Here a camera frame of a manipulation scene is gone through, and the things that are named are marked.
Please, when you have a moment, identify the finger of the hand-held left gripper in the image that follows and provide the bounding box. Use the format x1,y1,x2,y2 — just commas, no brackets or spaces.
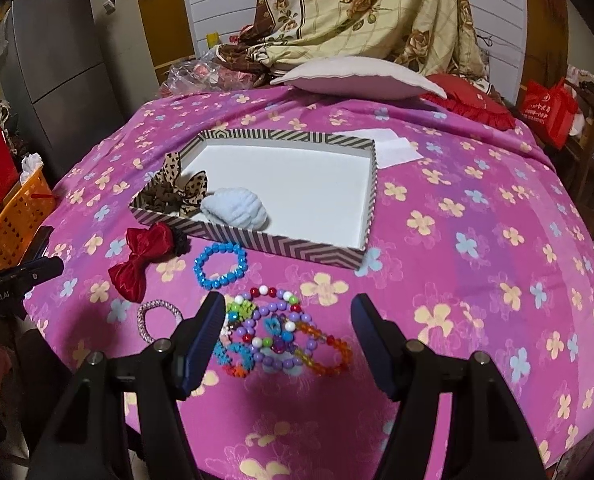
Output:
26,226,56,262
24,256,66,287

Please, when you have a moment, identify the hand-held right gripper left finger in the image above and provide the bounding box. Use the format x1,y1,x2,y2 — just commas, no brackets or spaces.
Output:
24,291,226,480

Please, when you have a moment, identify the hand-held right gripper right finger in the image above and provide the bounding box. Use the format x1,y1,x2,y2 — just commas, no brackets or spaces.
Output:
351,293,548,480

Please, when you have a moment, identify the rainbow translucent bead bracelet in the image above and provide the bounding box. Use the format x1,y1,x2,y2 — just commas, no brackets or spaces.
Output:
262,316,354,378

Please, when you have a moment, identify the green blue orange bead bracelet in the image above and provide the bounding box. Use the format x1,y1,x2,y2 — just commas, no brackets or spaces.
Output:
214,296,258,380

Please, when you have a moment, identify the pink white hair tie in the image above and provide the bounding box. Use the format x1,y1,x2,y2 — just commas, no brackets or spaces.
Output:
137,299,184,345

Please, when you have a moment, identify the purple bead bracelet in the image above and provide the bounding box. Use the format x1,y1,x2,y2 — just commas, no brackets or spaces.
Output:
234,302,310,373

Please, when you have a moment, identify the multicolour round bead bracelet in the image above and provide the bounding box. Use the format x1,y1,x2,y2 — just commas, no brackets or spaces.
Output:
234,285,305,351

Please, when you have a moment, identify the red bow hair tie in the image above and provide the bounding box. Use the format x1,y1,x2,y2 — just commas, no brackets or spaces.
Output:
108,222,192,303

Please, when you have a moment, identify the striped cardboard box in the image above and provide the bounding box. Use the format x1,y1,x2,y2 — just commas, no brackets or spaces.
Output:
128,129,379,267

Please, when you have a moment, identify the orange plastic basket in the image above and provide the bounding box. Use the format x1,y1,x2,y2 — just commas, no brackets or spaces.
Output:
0,165,58,271

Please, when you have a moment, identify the white plastic bag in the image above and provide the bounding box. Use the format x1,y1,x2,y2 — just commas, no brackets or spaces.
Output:
21,152,45,186

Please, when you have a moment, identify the pink floral blanket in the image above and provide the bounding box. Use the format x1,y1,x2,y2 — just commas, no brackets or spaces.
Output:
14,85,594,480

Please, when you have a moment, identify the light blue fluffy scrunchie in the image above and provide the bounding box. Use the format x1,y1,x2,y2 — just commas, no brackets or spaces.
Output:
200,187,272,232

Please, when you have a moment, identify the leopard print bow scrunchie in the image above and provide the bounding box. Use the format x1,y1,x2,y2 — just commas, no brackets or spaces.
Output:
144,151,210,220

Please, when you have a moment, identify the grey refrigerator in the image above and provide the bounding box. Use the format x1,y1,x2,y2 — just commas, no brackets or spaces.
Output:
0,0,128,181

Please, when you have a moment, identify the white paper sheet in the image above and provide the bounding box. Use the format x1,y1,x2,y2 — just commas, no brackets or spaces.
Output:
332,129,422,168

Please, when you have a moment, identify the clear plastic bag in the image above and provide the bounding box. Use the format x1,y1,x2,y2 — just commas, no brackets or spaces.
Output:
162,55,272,96

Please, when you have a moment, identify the wooden door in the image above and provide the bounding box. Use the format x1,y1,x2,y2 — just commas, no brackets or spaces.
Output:
136,0,198,83

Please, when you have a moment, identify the red ruffled cushion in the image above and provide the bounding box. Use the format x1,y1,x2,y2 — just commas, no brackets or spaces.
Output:
422,73,516,132

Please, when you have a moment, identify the white pillow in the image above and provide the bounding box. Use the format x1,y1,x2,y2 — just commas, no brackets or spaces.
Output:
269,57,448,101

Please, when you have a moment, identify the red shopping bag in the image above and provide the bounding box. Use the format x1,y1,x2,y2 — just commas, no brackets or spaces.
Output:
519,77,580,151

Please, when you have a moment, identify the beige floral quilt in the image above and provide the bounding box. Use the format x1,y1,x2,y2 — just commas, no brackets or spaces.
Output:
214,0,492,91

